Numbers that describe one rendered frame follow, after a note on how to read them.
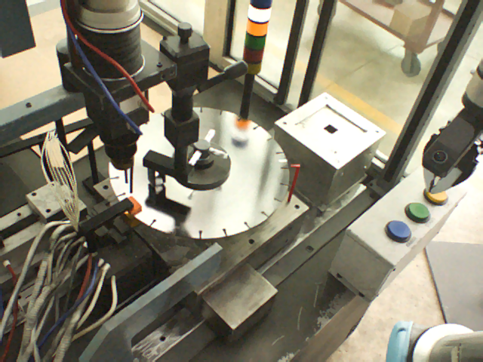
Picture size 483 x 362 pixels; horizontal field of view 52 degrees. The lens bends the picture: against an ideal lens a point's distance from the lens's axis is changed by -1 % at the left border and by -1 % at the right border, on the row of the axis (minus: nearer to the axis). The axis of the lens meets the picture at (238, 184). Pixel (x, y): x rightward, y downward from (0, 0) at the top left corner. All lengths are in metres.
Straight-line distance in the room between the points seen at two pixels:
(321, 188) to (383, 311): 0.94
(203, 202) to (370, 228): 0.32
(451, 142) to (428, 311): 1.27
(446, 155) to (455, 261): 1.40
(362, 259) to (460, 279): 1.21
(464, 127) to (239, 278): 0.46
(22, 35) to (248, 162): 0.45
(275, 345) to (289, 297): 0.11
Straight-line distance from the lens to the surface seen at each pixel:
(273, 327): 0.98
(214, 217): 0.84
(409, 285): 2.07
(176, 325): 0.95
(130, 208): 0.84
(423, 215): 1.02
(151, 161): 0.84
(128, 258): 0.88
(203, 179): 0.88
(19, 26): 0.71
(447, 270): 2.16
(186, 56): 0.66
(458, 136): 0.85
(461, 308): 2.09
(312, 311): 1.01
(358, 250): 0.97
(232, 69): 0.69
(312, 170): 1.10
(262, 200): 0.88
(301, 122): 1.13
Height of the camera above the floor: 1.61
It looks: 48 degrees down
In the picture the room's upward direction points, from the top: 9 degrees clockwise
